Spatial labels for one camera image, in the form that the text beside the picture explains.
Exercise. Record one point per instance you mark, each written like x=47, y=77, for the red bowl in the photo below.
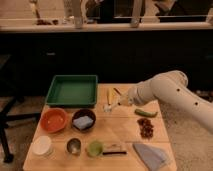
x=53, y=120

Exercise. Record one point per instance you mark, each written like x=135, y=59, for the grey folded cloth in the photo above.
x=153, y=157

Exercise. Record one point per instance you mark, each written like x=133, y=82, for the small metal cup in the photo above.
x=74, y=146

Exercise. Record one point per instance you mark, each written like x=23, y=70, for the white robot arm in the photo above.
x=171, y=87

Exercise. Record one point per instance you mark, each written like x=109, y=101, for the green plastic tray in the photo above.
x=75, y=91

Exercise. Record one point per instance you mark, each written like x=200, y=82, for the green cup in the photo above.
x=94, y=148

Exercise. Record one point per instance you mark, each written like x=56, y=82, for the blue sponge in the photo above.
x=82, y=122

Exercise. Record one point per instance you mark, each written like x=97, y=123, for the yellow handled utensil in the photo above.
x=110, y=96

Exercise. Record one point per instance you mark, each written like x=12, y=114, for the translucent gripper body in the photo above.
x=124, y=100

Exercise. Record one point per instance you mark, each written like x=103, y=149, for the green pepper toy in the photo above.
x=145, y=114

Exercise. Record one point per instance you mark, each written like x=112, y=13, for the dark brown bowl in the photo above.
x=81, y=113

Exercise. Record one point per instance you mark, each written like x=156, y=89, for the white lidded container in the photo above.
x=42, y=146

